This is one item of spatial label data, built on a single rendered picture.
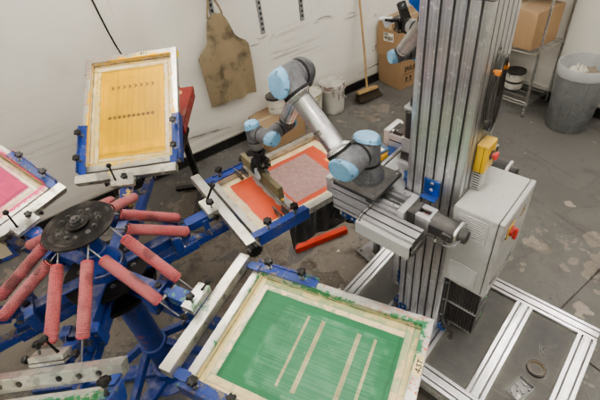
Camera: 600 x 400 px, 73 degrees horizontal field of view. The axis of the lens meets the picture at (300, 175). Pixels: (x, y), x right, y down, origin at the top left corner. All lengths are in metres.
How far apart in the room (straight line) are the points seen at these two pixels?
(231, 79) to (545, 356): 3.33
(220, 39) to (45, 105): 1.58
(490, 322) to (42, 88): 3.57
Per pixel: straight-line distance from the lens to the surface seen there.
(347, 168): 1.59
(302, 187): 2.29
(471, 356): 2.57
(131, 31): 3.80
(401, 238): 1.71
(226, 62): 4.12
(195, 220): 2.13
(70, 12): 3.70
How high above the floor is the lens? 2.43
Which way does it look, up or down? 38 degrees down
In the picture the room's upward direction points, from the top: 8 degrees counter-clockwise
